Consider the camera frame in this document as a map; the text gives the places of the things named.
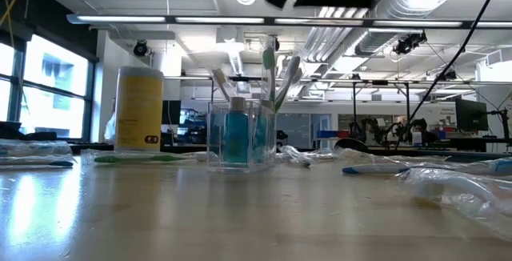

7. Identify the white toothbrush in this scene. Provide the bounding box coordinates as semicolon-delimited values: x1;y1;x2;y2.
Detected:
0;139;74;157

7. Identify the black aluminium table frame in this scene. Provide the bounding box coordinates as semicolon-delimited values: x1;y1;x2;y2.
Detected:
0;140;512;163

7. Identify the yellow wipes canister white lid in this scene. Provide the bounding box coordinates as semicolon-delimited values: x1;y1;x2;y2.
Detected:
114;66;166;152

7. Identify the black computer monitor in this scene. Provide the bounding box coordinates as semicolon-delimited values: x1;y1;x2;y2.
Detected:
454;98;490;132

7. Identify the overhead light bar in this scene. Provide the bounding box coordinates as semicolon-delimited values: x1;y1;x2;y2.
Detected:
66;12;512;29

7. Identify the teal toothbrush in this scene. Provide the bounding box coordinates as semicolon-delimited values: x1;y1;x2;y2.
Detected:
210;67;238;102

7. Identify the black background workstation frame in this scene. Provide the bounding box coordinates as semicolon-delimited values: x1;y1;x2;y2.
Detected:
210;75;413;150

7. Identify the long black hanging cable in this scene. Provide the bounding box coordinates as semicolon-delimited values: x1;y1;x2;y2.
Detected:
394;0;507;150

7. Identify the clear acrylic square holder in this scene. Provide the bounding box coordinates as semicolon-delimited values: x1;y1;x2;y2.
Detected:
206;98;278;174

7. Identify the grey green toothbrush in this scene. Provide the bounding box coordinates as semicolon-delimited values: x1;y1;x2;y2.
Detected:
274;54;303;114

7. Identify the large window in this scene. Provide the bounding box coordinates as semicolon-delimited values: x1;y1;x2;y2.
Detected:
0;32;99;144

